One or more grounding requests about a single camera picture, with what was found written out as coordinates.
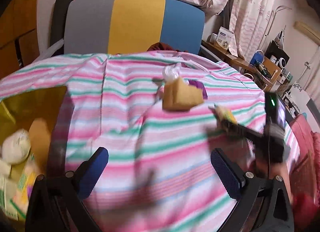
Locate Weidan snack packet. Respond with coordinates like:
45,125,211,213
208,105,238,130

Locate yellow sponge block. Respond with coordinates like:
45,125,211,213
162,77,204,111

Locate white plastic ball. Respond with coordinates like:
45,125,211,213
162,65,180,82
1,129,31,165

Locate purple candy wrapper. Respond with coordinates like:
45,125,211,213
188,79,208,100

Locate blue round object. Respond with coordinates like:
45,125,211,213
249,50,264,66

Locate gold metal tin tray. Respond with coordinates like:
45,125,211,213
1,86,67,174

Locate striped pink green bedsheet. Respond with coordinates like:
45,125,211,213
1,52,265,231

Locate white medicine box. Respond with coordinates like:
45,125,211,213
215,26,234,51

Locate dark red cloth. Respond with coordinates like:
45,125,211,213
147,42,178,52

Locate orange wooden wardrobe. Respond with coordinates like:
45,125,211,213
1,0,40,78

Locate grey yellow blue chair back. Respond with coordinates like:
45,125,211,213
64,0,204,54

